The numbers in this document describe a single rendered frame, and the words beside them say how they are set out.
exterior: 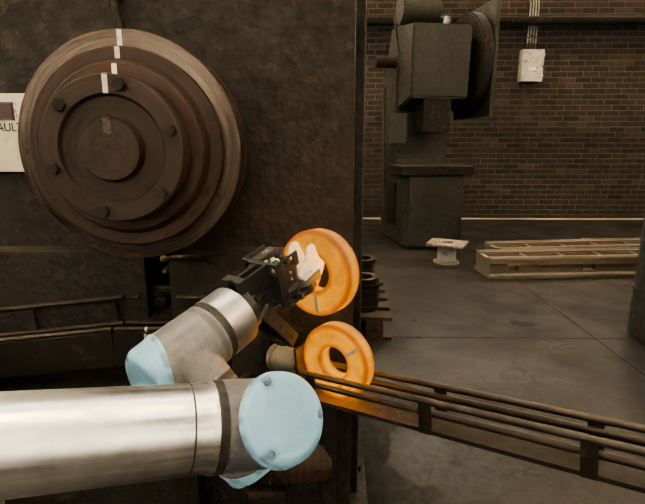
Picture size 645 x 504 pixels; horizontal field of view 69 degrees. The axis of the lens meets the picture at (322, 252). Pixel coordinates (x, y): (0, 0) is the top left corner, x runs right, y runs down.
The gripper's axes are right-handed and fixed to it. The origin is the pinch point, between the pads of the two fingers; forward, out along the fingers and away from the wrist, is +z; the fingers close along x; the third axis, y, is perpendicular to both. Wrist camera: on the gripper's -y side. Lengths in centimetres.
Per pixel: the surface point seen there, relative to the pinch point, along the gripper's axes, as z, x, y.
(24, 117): -12, 62, 30
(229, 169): 9.0, 27.2, 12.9
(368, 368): 0.2, -7.2, -21.9
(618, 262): 364, -22, -188
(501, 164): 631, 156, -195
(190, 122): 5.0, 30.5, 23.9
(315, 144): 32.2, 21.6, 11.5
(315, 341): 0.2, 4.8, -19.3
